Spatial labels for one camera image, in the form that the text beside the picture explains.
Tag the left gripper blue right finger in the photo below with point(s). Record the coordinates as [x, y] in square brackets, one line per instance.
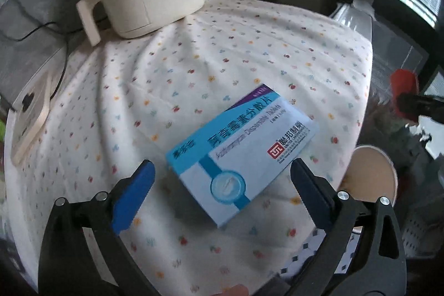
[316, 194]

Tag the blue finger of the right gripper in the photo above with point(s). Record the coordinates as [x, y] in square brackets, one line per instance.
[411, 107]

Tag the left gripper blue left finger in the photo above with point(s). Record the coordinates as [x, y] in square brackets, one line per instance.
[129, 194]

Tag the blue white medicine box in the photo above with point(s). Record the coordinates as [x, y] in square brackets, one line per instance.
[233, 158]

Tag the white trash bin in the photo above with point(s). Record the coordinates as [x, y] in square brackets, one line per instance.
[370, 175]

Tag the white kitchen scale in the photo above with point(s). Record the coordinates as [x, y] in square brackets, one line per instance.
[31, 116]

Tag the left hand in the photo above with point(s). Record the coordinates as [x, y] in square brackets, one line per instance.
[237, 290]

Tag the red paper scrap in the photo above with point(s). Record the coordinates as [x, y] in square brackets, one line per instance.
[403, 84]

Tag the dotted white tablecloth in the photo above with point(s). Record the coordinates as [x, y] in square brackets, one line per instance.
[126, 101]

